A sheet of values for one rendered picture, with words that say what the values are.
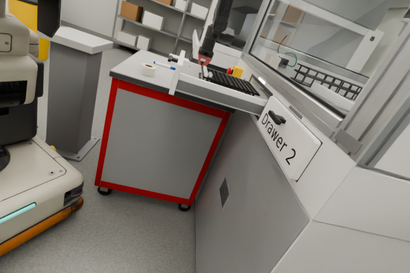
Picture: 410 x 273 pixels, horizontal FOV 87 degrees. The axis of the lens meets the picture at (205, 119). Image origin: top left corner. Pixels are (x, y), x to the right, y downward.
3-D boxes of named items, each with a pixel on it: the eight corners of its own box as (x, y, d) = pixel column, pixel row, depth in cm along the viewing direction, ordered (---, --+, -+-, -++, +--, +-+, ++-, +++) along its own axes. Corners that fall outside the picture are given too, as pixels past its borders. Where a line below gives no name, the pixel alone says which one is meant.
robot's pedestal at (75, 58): (31, 150, 139) (33, 27, 109) (60, 128, 166) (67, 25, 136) (79, 162, 143) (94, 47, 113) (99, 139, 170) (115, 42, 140)
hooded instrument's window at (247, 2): (198, 44, 158) (220, -26, 140) (195, 29, 319) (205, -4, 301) (330, 90, 179) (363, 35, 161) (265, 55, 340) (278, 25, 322)
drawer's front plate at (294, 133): (290, 180, 50) (315, 141, 46) (256, 123, 76) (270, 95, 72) (296, 181, 50) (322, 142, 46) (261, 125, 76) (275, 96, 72)
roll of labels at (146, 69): (155, 74, 108) (157, 66, 106) (152, 78, 101) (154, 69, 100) (141, 69, 107) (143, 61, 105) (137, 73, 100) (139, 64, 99)
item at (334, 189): (312, 220, 43) (356, 163, 37) (230, 80, 135) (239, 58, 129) (604, 284, 60) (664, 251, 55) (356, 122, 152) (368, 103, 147)
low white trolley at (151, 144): (89, 198, 122) (110, 69, 92) (121, 141, 178) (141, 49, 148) (188, 217, 133) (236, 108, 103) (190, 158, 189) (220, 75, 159)
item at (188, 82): (175, 90, 74) (180, 73, 71) (179, 72, 97) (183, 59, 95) (279, 122, 81) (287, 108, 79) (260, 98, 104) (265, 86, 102)
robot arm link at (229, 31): (218, 8, 93) (218, 24, 90) (241, 17, 97) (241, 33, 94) (206, 27, 103) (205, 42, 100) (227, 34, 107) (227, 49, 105)
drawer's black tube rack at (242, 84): (197, 92, 79) (203, 75, 76) (196, 80, 95) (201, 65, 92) (252, 109, 83) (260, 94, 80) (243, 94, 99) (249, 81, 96)
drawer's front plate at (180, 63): (168, 94, 73) (177, 63, 68) (174, 73, 99) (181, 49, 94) (173, 95, 73) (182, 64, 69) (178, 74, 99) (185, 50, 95)
